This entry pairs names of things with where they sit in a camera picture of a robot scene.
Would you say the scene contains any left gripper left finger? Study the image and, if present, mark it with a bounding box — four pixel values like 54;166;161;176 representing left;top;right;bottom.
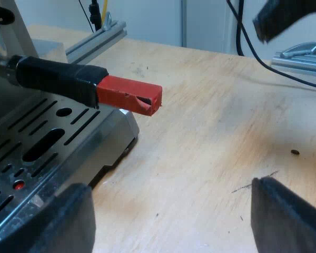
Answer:
0;182;96;253

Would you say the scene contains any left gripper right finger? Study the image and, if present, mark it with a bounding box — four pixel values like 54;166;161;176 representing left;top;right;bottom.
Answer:
250;177;316;253

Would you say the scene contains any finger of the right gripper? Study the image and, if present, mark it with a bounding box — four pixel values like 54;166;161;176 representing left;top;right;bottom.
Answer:
252;0;316;44

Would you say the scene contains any steel espresso machine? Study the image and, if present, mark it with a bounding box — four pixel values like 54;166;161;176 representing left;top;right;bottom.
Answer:
0;0;140;253

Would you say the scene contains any black cable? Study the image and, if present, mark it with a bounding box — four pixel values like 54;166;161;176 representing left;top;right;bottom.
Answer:
225;0;316;92
235;0;245;57

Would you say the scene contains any aluminium rail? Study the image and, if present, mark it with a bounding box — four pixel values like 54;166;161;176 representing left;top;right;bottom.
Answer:
65;11;128;64
270;42;316;77

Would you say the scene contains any yellow cable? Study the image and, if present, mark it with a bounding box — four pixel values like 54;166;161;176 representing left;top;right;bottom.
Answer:
101;0;108;25

